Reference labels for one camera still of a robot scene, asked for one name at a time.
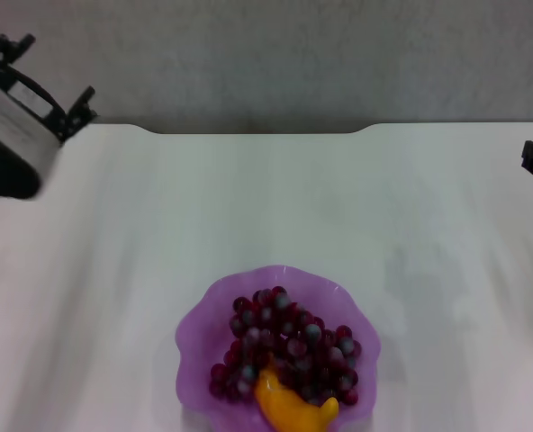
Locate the yellow banana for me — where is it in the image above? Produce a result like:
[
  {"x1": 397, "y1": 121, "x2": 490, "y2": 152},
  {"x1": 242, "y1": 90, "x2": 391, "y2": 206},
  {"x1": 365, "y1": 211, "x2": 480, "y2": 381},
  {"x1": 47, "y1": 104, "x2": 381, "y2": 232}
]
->
[{"x1": 253, "y1": 355, "x2": 339, "y2": 432}]

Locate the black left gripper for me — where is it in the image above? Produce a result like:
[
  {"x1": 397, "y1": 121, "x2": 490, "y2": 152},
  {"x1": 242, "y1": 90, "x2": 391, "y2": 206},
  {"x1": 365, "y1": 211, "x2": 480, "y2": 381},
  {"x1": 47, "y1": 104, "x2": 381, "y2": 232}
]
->
[{"x1": 0, "y1": 33, "x2": 99, "y2": 143}]

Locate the purple plastic bowl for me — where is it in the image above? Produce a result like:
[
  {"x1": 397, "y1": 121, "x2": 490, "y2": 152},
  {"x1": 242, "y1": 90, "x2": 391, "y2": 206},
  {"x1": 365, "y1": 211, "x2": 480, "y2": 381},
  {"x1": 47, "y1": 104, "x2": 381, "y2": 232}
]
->
[{"x1": 174, "y1": 265, "x2": 381, "y2": 432}]

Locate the red purple grape bunch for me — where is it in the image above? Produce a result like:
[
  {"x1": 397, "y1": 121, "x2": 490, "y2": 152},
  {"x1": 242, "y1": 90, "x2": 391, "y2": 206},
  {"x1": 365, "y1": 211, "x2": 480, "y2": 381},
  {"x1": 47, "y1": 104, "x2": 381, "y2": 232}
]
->
[{"x1": 208, "y1": 285, "x2": 363, "y2": 406}]

